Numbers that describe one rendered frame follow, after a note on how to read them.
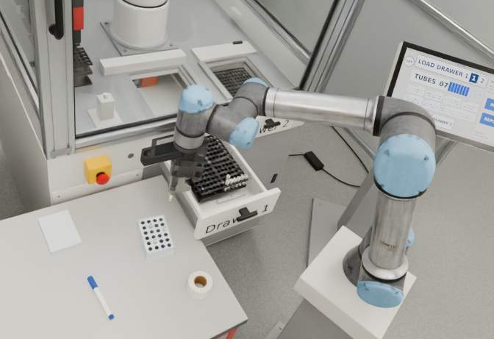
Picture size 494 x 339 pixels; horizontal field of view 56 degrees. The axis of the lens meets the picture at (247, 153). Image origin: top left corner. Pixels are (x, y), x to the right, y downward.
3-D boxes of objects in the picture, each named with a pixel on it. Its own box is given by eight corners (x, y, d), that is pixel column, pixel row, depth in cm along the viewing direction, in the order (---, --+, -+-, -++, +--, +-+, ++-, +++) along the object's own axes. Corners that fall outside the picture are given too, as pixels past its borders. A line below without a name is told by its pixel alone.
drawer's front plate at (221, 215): (272, 211, 155) (281, 190, 148) (195, 240, 140) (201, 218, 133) (269, 207, 156) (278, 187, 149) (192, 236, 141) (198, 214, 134)
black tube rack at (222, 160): (244, 191, 156) (248, 179, 152) (198, 207, 147) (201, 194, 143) (212, 146, 167) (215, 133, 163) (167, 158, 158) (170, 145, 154)
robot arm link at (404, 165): (403, 274, 132) (442, 115, 99) (399, 320, 122) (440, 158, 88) (360, 265, 136) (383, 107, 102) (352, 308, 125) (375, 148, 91)
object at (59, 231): (81, 245, 137) (81, 242, 136) (51, 255, 132) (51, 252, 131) (67, 212, 143) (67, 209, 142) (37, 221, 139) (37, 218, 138)
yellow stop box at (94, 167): (112, 181, 146) (113, 165, 141) (89, 187, 142) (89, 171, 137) (106, 169, 148) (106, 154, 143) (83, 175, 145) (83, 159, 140)
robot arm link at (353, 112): (442, 89, 107) (240, 67, 121) (440, 115, 99) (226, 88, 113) (432, 130, 114) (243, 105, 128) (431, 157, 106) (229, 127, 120)
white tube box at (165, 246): (173, 254, 142) (174, 247, 139) (145, 259, 138) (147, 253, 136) (162, 221, 149) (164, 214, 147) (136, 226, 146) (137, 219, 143)
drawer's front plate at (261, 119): (290, 128, 188) (299, 107, 180) (230, 144, 173) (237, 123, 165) (288, 125, 189) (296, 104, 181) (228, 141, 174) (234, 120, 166)
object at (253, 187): (266, 206, 154) (271, 194, 150) (198, 231, 141) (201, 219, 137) (209, 126, 175) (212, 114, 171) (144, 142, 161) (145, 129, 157)
